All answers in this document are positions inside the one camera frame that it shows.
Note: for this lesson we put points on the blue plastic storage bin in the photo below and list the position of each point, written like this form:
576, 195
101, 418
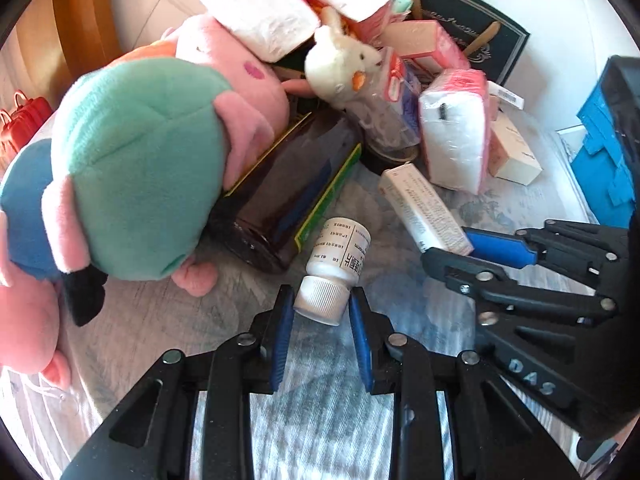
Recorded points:
595, 145

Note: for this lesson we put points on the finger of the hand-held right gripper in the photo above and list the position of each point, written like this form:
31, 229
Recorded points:
500, 249
465, 272

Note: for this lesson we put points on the white orange medicine box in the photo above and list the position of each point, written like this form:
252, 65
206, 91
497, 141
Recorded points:
425, 205

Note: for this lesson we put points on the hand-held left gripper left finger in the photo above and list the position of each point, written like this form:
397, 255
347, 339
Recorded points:
281, 340

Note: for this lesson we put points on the teal shirt plush pig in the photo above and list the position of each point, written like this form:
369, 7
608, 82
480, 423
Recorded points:
150, 160

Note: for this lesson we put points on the white medicine bottle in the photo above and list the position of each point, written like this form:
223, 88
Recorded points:
332, 260

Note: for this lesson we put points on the curved wooden frame post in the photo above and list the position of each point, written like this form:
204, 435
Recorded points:
65, 15

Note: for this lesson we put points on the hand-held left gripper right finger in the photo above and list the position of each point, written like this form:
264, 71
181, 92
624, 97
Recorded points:
361, 350

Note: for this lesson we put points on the clear plastic package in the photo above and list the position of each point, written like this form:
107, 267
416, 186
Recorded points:
395, 115

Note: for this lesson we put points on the white cosmetics box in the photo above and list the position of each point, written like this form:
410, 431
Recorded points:
515, 152

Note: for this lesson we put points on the plain pink tissue pack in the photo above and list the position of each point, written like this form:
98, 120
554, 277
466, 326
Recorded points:
425, 42

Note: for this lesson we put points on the blue shirt plush pig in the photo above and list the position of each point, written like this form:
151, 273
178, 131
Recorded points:
25, 210

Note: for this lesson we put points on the pink flower tissue pack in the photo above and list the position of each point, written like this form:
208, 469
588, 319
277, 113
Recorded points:
452, 130

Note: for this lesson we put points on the brown green label glass bottle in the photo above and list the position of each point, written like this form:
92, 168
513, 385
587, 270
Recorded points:
290, 180

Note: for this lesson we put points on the red handbag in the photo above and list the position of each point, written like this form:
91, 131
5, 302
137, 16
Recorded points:
22, 120

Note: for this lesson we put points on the white duck plush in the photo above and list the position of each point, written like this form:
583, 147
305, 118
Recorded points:
340, 60

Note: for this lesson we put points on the pink green tissue pack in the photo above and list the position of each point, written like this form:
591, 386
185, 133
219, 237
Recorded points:
395, 10

